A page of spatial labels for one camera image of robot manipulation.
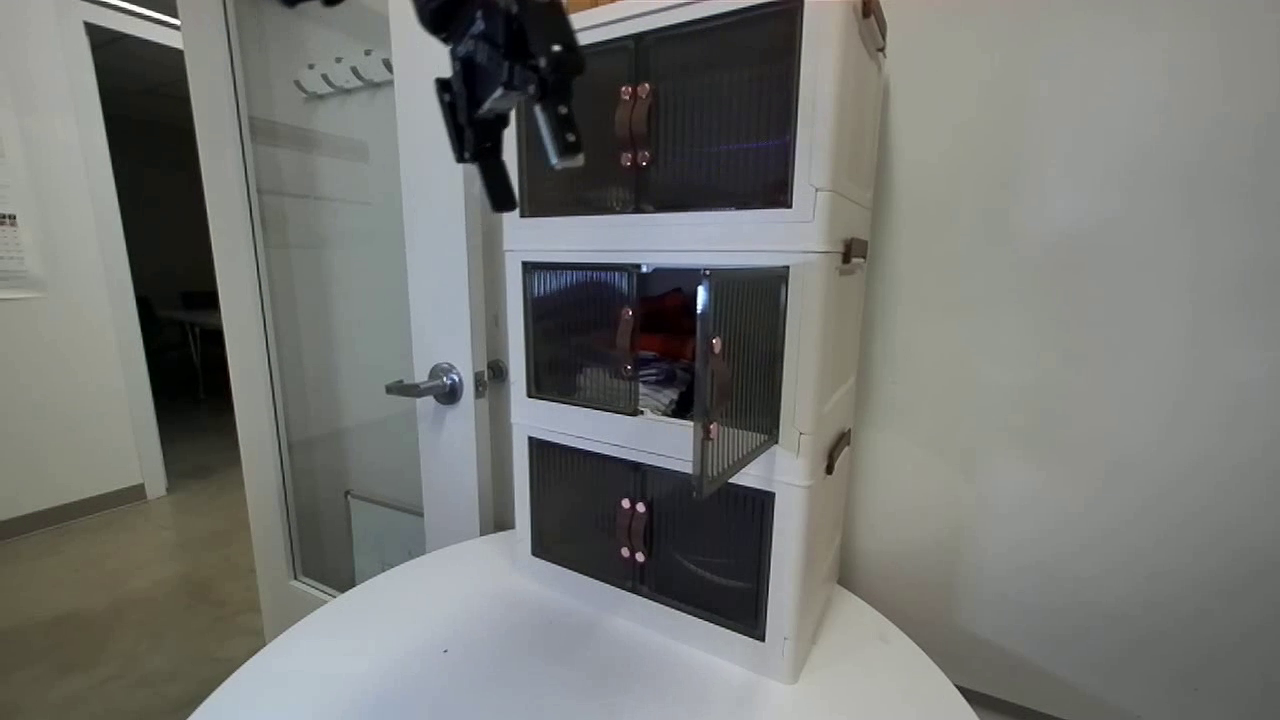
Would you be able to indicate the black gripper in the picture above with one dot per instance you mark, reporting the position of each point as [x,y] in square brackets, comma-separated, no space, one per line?
[500,45]

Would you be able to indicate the dark translucent cabinet door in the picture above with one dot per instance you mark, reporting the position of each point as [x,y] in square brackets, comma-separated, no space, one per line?
[573,340]
[742,375]
[706,563]
[726,107]
[579,504]
[600,173]

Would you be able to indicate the white three compartment cabinet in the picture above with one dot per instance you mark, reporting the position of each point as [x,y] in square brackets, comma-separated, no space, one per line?
[834,135]

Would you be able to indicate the brown cabinet side latch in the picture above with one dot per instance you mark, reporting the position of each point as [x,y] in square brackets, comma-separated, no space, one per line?
[854,251]
[839,449]

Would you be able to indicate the white glass panel door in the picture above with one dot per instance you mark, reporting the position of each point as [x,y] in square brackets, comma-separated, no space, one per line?
[433,267]

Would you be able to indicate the red folded garment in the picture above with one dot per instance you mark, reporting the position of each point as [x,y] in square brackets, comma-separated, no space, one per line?
[663,323]

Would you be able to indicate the white blue folded garment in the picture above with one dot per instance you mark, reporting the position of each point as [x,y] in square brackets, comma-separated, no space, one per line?
[665,398]

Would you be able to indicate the white wall hook rack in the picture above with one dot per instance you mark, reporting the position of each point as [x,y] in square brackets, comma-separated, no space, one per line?
[344,71]

